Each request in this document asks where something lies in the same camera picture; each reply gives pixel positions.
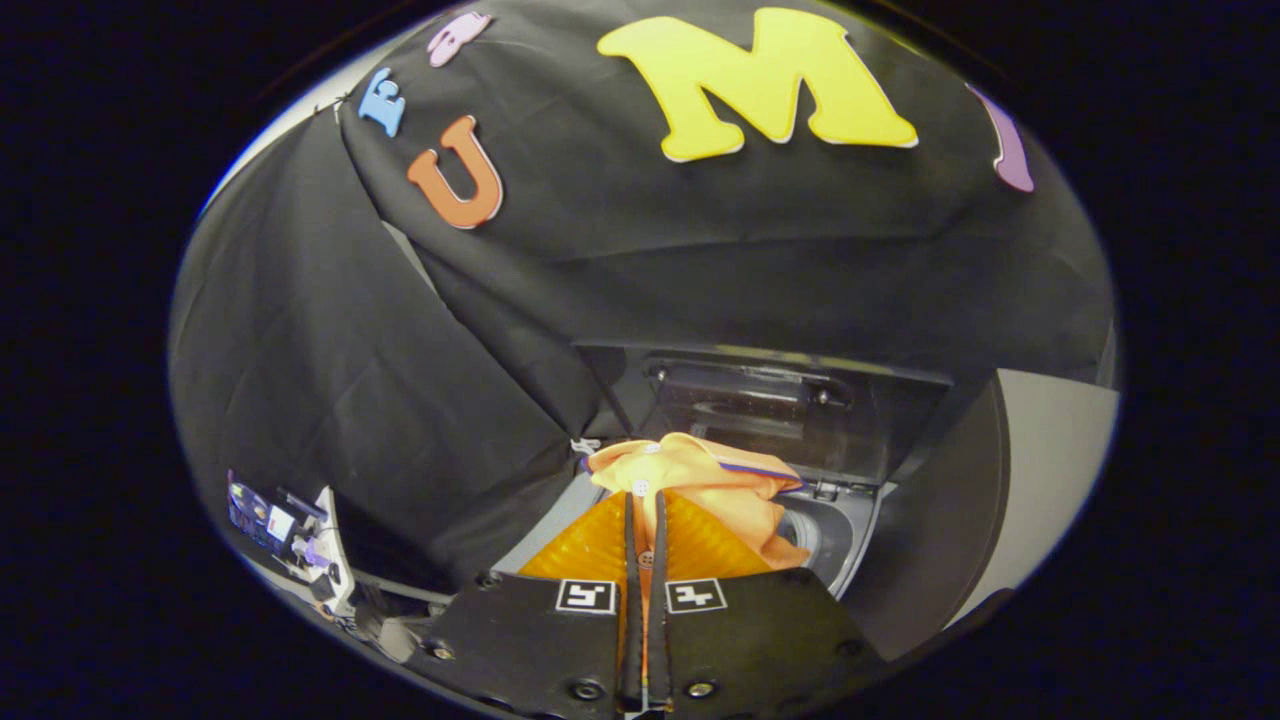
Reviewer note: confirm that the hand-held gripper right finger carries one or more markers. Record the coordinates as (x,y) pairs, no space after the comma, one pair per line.
(658,640)

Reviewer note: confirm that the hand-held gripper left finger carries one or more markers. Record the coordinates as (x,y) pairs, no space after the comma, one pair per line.
(630,640)

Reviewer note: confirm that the orange polo shirt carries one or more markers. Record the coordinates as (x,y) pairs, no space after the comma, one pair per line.
(720,500)

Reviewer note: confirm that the white clip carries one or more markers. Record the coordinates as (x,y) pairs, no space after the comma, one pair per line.
(585,444)

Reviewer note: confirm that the black backdrop cloth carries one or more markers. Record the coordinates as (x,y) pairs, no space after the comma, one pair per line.
(350,350)

